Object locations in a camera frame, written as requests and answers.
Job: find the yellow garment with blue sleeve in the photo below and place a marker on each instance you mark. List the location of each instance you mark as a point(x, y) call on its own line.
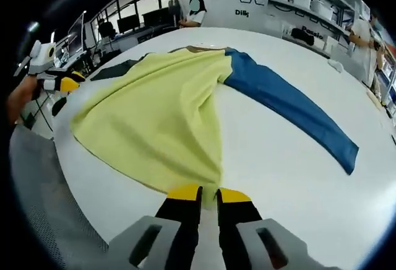
point(154, 112)

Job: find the grey metal shelving unit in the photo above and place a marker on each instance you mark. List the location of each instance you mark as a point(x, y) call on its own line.
point(343, 19)

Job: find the white crumpled cloth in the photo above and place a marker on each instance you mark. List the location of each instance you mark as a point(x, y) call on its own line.
point(335, 65)

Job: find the black oval table fitting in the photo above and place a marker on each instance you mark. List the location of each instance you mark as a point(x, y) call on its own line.
point(59, 106)

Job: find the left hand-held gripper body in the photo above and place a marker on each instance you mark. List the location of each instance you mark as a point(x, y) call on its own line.
point(43, 56)

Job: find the beige folded cloth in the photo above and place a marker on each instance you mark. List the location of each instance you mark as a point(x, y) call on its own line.
point(375, 99)

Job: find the white cardboard box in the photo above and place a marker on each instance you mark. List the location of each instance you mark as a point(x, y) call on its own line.
point(329, 44)

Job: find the black computer monitor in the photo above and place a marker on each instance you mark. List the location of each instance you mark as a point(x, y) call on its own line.
point(154, 17)
point(128, 23)

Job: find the person's left hand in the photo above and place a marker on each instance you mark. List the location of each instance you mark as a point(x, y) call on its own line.
point(21, 102)

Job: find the black bag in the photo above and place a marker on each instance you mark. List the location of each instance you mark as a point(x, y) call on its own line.
point(304, 37)

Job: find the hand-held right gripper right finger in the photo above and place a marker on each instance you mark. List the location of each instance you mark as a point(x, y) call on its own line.
point(238, 226)

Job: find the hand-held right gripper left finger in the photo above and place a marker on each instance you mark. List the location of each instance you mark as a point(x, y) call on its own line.
point(176, 226)

